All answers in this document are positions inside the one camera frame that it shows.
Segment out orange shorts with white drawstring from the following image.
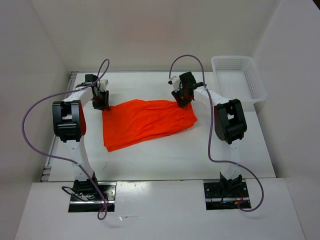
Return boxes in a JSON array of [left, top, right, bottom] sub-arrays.
[[102, 99, 198, 152]]

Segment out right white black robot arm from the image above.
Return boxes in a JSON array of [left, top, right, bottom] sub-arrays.
[[168, 71, 248, 197]]

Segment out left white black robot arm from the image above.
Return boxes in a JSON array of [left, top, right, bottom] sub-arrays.
[[52, 74, 110, 202]]

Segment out white perforated plastic basket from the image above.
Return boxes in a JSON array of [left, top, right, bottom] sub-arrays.
[[211, 55, 267, 104]]

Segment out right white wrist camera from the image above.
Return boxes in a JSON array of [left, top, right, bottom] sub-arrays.
[[168, 76, 181, 92]]

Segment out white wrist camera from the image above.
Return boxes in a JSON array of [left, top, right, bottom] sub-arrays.
[[168, 76, 181, 92], [97, 79, 109, 92]]

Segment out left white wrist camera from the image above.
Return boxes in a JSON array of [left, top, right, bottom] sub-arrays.
[[97, 79, 109, 92]]

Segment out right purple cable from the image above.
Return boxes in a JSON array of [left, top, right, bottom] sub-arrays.
[[168, 54, 265, 213]]

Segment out purple cable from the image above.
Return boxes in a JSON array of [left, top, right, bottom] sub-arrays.
[[21, 58, 111, 220], [168, 54, 265, 213]]

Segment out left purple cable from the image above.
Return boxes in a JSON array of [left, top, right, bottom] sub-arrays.
[[21, 58, 111, 220]]

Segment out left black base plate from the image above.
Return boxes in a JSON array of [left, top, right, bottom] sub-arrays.
[[63, 182, 117, 213]]

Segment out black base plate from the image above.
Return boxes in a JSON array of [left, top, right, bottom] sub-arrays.
[[203, 180, 252, 211], [63, 182, 117, 213]]

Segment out aluminium table edge rail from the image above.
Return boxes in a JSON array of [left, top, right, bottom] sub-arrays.
[[40, 71, 78, 183]]

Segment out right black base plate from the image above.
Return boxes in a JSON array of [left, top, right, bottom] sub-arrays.
[[203, 180, 252, 211]]

